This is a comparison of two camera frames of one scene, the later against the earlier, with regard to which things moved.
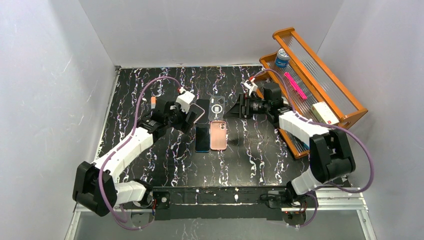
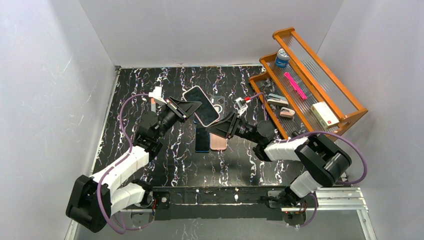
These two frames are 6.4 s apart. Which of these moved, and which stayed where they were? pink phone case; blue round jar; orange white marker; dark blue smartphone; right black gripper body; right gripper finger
Moved: right black gripper body; right gripper finger
Stayed: orange white marker; pink phone case; blue round jar; dark blue smartphone
